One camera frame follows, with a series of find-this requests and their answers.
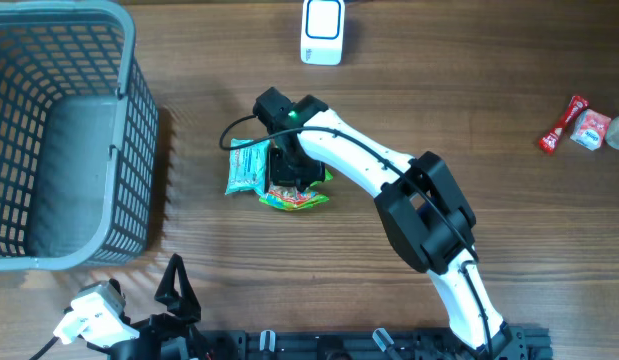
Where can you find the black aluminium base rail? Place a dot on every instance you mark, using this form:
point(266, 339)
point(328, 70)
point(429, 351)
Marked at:
point(518, 343)

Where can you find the white barcode scanner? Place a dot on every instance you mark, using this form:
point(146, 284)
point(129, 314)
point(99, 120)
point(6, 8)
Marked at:
point(322, 32)

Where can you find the grey plastic shopping basket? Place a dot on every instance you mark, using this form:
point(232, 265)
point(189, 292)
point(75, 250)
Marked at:
point(78, 136)

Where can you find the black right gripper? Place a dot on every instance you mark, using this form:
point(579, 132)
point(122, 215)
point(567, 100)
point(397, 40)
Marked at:
point(278, 175)

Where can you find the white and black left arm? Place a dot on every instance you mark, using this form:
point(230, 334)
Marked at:
point(179, 322)

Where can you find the small red white box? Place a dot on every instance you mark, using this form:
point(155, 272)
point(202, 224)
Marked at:
point(590, 129)

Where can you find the teal tissue packet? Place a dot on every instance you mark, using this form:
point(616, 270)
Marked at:
point(248, 169)

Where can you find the Haribo gummy candy bag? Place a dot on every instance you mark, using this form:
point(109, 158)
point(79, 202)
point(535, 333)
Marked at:
point(287, 198)

